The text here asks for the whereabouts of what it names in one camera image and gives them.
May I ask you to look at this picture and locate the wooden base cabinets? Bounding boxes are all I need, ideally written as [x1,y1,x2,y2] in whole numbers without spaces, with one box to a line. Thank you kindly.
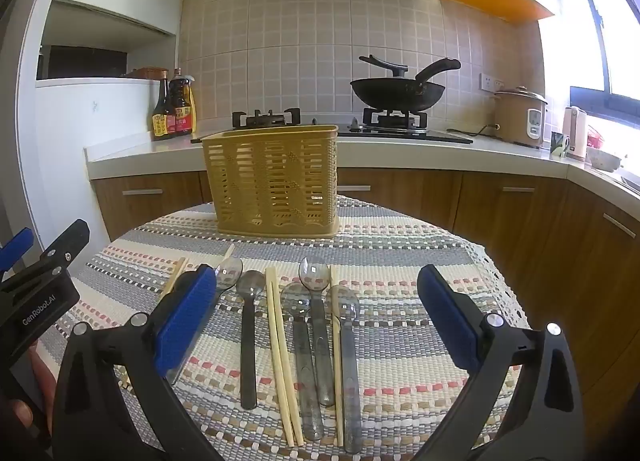
[92,168,640,442]

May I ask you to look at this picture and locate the white kitchen counter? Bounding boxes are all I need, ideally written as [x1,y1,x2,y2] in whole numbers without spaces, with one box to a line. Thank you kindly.
[84,132,640,222]

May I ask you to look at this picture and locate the kitchen window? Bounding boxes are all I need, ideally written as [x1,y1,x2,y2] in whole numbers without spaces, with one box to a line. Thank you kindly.
[542,0,640,129]

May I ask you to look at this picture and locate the black glass gas stove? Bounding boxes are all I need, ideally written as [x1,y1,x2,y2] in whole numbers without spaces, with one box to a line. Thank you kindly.
[190,107,474,145]

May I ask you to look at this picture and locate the dark plastic spoon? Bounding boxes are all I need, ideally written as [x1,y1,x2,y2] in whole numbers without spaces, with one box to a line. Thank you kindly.
[235,270,267,411]

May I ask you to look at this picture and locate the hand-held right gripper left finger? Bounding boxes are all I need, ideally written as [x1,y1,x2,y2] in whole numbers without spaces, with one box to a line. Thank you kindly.
[52,263,218,461]

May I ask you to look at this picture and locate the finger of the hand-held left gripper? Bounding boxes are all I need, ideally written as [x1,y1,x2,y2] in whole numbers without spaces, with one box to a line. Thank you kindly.
[39,218,92,271]
[0,228,35,275]

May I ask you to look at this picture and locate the yellow plastic utensil basket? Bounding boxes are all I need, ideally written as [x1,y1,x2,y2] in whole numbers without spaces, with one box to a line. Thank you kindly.
[201,124,341,238]

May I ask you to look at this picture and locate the black power cable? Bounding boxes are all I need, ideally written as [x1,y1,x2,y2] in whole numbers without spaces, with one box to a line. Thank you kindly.
[446,123,501,138]

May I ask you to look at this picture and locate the yellow oil bottle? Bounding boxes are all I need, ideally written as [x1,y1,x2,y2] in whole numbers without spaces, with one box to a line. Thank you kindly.
[183,75,198,134]

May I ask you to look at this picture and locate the white bowl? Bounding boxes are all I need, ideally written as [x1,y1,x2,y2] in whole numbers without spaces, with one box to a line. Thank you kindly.
[587,148,624,172]

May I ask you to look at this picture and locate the striped woven tablecloth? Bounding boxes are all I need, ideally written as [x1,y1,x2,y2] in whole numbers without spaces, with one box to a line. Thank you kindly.
[37,195,532,461]

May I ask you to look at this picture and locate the dark soy sauce bottle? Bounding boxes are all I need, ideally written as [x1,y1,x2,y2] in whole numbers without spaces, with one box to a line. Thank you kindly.
[151,70,177,142]

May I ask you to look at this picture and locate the white electric kettle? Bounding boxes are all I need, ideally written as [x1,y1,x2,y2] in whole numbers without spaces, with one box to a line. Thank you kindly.
[562,106,590,162]

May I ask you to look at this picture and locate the black wok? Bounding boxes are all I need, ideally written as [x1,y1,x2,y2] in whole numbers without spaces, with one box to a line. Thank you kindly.
[350,58,462,114]

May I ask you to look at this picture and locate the black wok lid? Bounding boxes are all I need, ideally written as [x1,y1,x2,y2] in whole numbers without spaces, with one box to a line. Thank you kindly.
[358,54,422,86]

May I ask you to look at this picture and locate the brown rice cooker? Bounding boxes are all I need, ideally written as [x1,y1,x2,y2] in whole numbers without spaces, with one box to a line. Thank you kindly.
[492,86,549,149]

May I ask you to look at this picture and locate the person's left hand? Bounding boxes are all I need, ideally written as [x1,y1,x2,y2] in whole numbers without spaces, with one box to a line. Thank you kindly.
[10,343,57,442]

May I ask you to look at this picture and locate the dark patterned mug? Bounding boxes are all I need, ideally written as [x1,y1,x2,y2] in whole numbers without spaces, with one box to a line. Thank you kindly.
[549,131,571,160]

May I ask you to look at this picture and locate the red label sauce bottle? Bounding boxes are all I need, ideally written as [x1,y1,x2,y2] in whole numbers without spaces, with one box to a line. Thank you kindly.
[169,68,194,137]

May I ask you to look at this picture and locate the clear plastic spoon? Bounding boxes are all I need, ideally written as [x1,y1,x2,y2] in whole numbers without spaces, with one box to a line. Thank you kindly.
[298,257,336,408]
[164,256,244,387]
[327,285,363,454]
[280,282,326,442]

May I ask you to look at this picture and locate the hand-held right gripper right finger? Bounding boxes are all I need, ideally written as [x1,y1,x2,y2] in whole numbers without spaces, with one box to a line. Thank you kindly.
[416,263,586,461]

